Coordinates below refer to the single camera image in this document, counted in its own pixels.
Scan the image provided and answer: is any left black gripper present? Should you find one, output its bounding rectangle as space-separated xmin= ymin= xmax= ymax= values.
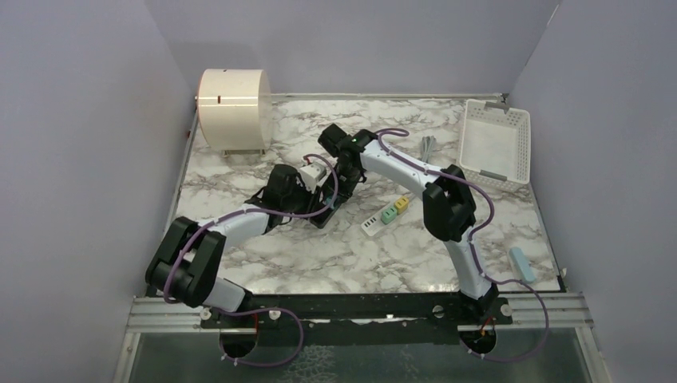
xmin=282 ymin=176 xmax=322 ymax=221

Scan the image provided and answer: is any black power strip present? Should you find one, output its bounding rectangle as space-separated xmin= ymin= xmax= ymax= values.
xmin=308 ymin=195 xmax=346 ymax=229

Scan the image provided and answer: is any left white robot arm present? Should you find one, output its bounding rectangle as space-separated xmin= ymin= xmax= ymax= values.
xmin=145 ymin=161 xmax=329 ymax=328

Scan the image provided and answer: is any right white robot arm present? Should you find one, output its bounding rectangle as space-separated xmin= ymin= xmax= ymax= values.
xmin=311 ymin=124 xmax=498 ymax=325

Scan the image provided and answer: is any green usb charger plug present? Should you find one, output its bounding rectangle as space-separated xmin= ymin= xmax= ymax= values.
xmin=380 ymin=206 xmax=398 ymax=225

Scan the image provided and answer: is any yellow usb charger plug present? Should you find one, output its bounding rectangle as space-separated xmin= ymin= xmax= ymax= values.
xmin=393 ymin=195 xmax=410 ymax=215

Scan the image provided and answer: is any white power strip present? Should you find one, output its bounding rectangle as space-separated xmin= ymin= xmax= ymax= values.
xmin=360 ymin=203 xmax=408 ymax=237

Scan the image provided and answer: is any cream cylindrical drum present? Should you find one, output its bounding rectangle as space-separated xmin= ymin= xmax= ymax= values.
xmin=196 ymin=69 xmax=273 ymax=152

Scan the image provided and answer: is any white plastic basket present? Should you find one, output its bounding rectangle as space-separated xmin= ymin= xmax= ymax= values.
xmin=457 ymin=99 xmax=531 ymax=192

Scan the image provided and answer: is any light blue block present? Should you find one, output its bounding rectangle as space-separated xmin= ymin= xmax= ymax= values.
xmin=509 ymin=247 xmax=536 ymax=283

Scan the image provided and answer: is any black mounting rail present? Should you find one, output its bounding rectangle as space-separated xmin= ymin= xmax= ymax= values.
xmin=200 ymin=289 xmax=513 ymax=346

